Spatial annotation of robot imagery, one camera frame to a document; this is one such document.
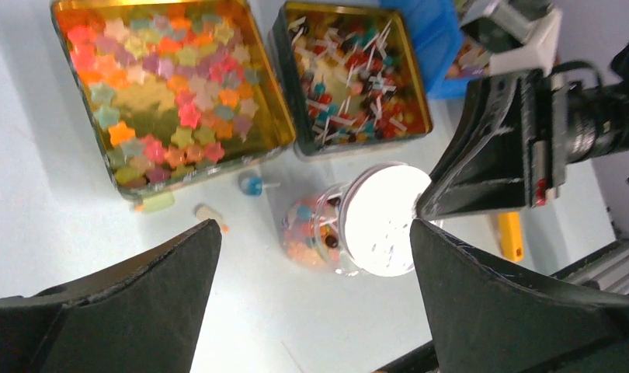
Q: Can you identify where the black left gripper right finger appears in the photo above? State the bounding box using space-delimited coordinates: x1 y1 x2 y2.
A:
410 219 629 372

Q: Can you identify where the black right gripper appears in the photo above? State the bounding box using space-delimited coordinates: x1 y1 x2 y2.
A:
416 42 629 221

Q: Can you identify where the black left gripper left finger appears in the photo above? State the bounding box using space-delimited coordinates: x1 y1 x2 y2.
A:
0 220 222 372

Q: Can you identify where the orange plastic scoop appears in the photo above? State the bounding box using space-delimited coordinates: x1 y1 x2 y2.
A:
498 212 525 263

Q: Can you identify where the silver metal jar lid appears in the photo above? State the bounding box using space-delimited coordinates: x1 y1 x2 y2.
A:
339 162 431 277

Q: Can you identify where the clear plastic jar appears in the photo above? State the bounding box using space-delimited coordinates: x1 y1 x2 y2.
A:
282 183 363 277

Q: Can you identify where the blue bin of candies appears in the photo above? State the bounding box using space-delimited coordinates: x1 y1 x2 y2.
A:
379 0 470 99

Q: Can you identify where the tin of gummy candies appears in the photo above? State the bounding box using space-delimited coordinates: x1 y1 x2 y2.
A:
50 1 296 200

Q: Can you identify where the green popsicle candy on table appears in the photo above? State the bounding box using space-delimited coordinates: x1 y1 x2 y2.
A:
134 192 175 214

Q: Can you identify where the cream popsicle candy on table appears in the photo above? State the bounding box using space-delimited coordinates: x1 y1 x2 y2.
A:
194 204 229 233

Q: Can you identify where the tin of lollipops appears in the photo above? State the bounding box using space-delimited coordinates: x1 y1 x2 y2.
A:
269 1 433 159

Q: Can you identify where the blue lollipop on table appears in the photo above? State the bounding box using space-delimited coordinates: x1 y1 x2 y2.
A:
238 173 281 197

